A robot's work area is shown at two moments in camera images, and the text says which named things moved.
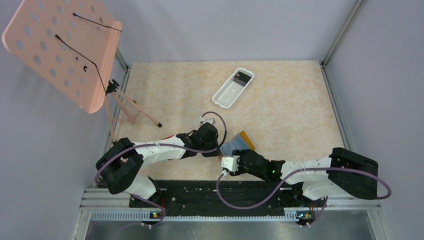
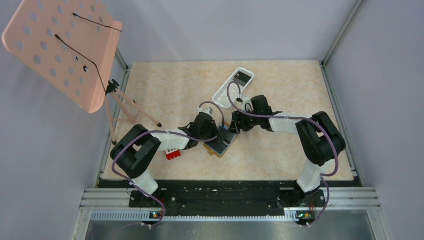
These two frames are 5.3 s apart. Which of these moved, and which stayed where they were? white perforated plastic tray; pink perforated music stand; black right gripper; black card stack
Moved: black right gripper
Stayed: pink perforated music stand; white perforated plastic tray; black card stack
